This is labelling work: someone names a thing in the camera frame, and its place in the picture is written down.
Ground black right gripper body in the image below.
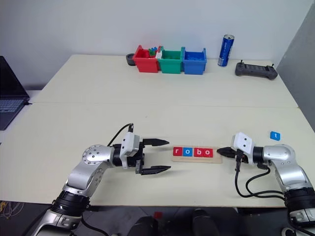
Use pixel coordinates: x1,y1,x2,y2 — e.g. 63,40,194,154
231,147,250,164

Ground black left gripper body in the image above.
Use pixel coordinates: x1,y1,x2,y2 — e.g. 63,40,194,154
134,141,146,176

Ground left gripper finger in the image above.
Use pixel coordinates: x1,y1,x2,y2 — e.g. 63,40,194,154
143,138,170,148
140,165,172,177

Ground wooden letter tray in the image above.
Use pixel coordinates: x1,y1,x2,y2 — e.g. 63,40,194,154
171,147,224,164

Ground dark rounded shape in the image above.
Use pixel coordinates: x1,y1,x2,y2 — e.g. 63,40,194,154
191,208,220,236
127,216,158,236

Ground green plastic bin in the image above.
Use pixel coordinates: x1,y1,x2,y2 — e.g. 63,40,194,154
157,46,184,74

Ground red plastic bin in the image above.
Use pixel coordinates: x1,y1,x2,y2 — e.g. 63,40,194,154
132,45,160,73

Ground grey handheld controller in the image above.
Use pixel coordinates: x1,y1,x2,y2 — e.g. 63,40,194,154
235,60,279,81

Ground blue plastic bin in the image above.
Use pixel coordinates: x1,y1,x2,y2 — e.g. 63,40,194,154
181,47,207,75

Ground blue drink can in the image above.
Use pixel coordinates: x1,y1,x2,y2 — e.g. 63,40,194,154
217,34,235,67

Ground grey partition panel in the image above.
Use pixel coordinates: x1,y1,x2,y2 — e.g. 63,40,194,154
276,0,315,140

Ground dark laptop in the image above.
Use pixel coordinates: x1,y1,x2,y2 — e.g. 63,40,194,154
0,56,31,131

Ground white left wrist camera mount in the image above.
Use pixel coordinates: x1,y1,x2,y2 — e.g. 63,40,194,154
120,131,141,169

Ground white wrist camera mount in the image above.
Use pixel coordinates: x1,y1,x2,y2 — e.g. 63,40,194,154
120,131,141,169
232,132,255,165

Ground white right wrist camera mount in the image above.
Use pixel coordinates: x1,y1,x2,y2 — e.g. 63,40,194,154
232,132,255,165

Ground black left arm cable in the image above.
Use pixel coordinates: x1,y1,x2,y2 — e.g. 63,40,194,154
80,122,135,236

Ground bundle of thin wires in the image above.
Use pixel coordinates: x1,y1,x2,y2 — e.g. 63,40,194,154
0,200,24,220

